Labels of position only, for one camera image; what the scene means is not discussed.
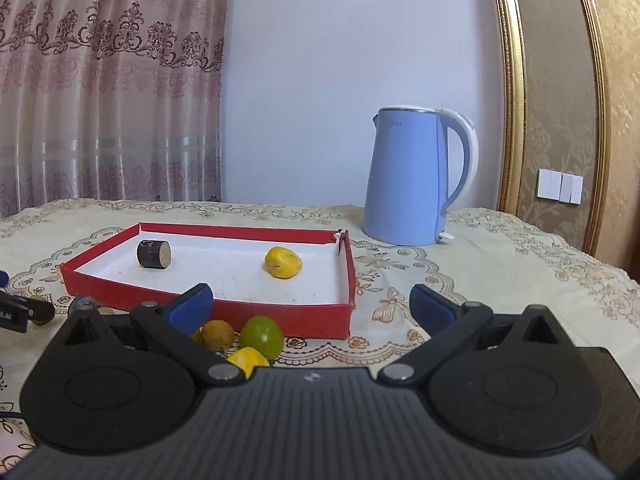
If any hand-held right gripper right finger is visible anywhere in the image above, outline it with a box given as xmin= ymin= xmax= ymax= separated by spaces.
xmin=377 ymin=283 xmax=576 ymax=386

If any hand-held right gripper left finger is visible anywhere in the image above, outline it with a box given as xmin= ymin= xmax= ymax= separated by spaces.
xmin=52 ymin=282 xmax=241 ymax=386

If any brown round fruit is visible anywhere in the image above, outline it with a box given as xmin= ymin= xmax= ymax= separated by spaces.
xmin=200 ymin=319 xmax=236 ymax=353

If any dark sugarcane piece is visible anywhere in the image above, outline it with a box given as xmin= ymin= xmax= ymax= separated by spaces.
xmin=136 ymin=240 xmax=172 ymax=271

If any smooth green round fruit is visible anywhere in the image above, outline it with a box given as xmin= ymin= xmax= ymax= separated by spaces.
xmin=239 ymin=315 xmax=284 ymax=361

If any long yellow fruit piece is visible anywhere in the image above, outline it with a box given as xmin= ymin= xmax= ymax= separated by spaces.
xmin=225 ymin=347 xmax=271 ymax=380

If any short yellow fruit piece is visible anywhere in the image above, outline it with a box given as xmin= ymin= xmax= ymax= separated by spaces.
xmin=264 ymin=246 xmax=304 ymax=279

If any red shallow cardboard box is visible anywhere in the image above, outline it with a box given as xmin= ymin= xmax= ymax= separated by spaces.
xmin=60 ymin=221 xmax=357 ymax=340

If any blue electric kettle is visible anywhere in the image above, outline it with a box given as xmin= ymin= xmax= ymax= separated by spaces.
xmin=362 ymin=105 xmax=480 ymax=247

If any pink patterned curtain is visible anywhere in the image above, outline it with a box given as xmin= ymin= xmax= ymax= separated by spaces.
xmin=0 ymin=0 xmax=232 ymax=221

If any white wall switch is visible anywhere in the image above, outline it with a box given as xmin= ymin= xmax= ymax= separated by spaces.
xmin=537 ymin=169 xmax=584 ymax=206

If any gold wall trim strip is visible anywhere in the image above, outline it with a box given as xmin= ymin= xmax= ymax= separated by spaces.
xmin=487 ymin=0 xmax=528 ymax=213
xmin=567 ymin=0 xmax=613 ymax=258

